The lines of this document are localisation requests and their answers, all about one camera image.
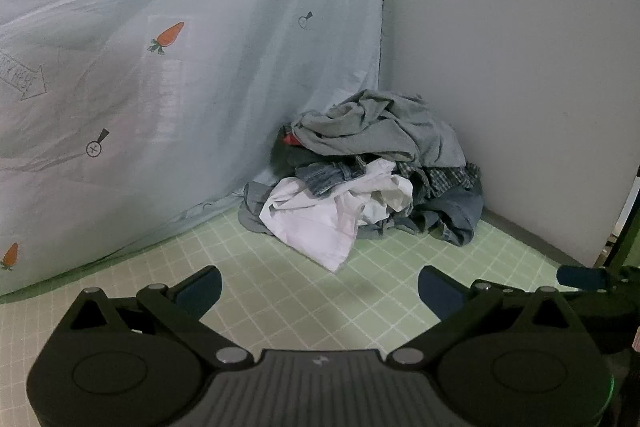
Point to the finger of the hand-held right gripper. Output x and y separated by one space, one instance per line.
580 278

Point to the grey cloth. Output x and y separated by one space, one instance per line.
250 212

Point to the faded denim garment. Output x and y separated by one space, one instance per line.
325 174

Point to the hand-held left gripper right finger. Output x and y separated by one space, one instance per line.
440 294

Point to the white rounded board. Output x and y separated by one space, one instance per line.
500 57

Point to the white shirt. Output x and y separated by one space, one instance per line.
310 222

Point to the red cloth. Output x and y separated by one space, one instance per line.
290 140

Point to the blue denim jeans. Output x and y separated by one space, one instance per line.
450 212

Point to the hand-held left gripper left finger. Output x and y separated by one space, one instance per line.
200 294

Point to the green checked mat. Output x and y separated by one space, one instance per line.
300 297

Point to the light blue carrot-print sheet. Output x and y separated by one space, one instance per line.
150 107

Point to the light grey garment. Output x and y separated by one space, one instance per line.
345 132

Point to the plaid shirt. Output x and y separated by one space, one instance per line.
445 179

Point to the dark green cloth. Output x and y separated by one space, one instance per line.
287 157

